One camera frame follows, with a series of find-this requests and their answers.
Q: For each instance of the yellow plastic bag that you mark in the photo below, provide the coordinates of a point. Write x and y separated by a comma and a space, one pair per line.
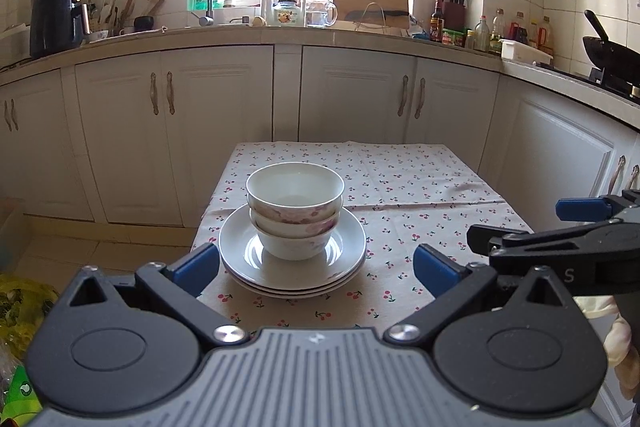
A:
24, 304

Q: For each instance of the white plastic tray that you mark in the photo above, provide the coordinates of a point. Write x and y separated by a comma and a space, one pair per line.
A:
515, 51

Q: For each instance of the cherry print tablecloth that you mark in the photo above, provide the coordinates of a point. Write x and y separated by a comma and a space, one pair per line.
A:
403, 195

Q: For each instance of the black air fryer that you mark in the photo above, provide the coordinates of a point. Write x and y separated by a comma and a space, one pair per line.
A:
57, 26

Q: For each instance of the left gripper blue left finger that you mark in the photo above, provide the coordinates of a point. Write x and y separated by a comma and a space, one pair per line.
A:
173, 290

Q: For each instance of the glass teapot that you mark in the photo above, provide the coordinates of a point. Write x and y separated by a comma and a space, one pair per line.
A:
320, 14

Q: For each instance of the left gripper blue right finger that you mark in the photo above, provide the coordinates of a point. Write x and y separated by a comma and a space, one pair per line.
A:
458, 291

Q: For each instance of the red sauce bottle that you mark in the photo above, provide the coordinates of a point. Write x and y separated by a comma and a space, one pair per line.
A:
518, 30

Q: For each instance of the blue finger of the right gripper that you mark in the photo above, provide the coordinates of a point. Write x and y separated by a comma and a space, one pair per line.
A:
595, 209
614, 236

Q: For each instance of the right gloved hand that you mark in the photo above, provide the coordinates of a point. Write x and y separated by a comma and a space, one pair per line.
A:
623, 357

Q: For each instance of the green snack bag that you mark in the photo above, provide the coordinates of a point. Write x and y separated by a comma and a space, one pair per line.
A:
21, 404

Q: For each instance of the floral ceramic jar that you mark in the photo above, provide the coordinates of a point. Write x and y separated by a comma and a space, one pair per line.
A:
287, 13

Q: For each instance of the black wok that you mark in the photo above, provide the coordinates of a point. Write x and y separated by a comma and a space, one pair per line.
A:
608, 55

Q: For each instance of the clear oil bottle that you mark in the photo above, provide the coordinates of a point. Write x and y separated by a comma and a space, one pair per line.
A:
482, 35

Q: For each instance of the white floral bowl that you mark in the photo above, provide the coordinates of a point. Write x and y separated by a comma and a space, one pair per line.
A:
288, 249
291, 229
295, 190

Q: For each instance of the black knife block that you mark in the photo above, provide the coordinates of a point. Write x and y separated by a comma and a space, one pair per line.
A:
454, 13

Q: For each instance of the dark soy sauce bottle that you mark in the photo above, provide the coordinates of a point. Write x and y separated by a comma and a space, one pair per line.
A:
437, 22

